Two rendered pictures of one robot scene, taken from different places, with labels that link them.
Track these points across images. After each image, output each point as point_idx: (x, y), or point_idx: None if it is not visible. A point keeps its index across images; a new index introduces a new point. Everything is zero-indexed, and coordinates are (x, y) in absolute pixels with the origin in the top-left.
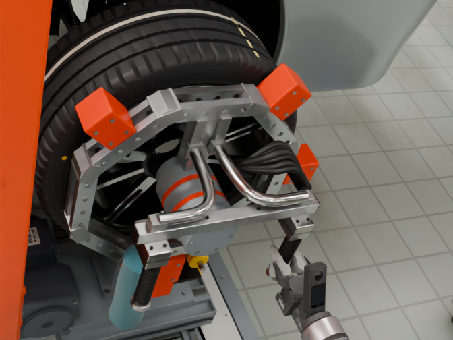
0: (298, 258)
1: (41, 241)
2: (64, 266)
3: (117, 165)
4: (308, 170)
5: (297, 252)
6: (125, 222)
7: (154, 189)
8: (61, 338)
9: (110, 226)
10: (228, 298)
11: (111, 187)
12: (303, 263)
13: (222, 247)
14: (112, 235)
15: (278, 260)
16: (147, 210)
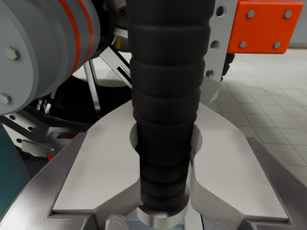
0: (212, 139)
1: None
2: (47, 161)
3: (99, 86)
4: (279, 19)
5: (218, 120)
6: (59, 115)
7: (114, 101)
8: None
9: (36, 113)
10: (207, 228)
11: (76, 94)
12: (234, 164)
13: (22, 98)
14: (19, 115)
15: (105, 127)
16: (94, 113)
